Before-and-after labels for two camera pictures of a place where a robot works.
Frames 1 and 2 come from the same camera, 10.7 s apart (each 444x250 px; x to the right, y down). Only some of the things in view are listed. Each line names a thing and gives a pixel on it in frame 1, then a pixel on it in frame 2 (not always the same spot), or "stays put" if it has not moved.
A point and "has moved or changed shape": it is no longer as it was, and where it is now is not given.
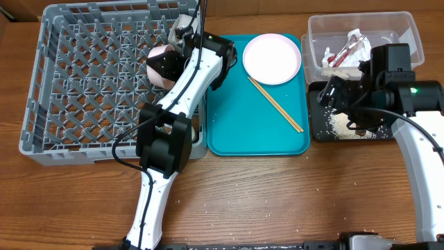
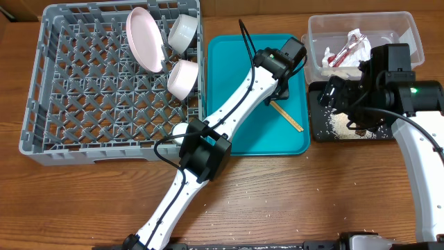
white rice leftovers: [338, 121] stays put
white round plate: [272, 58] has moved or changed shape
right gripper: [337, 96] stays put
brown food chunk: [361, 132] stays put
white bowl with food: [155, 78] has moved or changed shape
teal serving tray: [241, 121] stays put
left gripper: [173, 59] to [282, 92]
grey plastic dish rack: [87, 76] stays put
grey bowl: [183, 21] stays put
